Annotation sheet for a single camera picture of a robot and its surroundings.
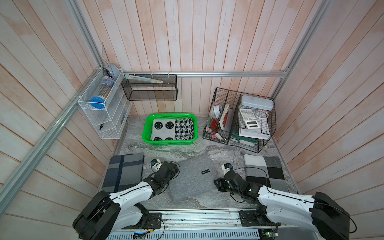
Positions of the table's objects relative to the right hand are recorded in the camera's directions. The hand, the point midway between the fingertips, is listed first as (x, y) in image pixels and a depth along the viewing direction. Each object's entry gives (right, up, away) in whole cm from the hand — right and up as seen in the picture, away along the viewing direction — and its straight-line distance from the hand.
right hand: (214, 181), depth 84 cm
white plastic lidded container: (+32, +48, +15) cm, 60 cm away
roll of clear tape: (+32, +40, +9) cm, 52 cm away
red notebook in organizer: (+4, +33, +22) cm, 40 cm away
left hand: (-24, +5, +4) cm, 25 cm away
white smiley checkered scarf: (-26, +30, +22) cm, 45 cm away
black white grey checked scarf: (+33, +5, +5) cm, 33 cm away
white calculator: (+22, +36, +4) cm, 43 cm away
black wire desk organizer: (+16, +37, +20) cm, 45 cm away
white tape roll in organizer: (+7, +44, +26) cm, 52 cm away
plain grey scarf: (-10, +2, 0) cm, 10 cm away
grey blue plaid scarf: (-54, +4, +4) cm, 54 cm away
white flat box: (+24, +28, +3) cm, 37 cm away
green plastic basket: (-45, +33, +22) cm, 59 cm away
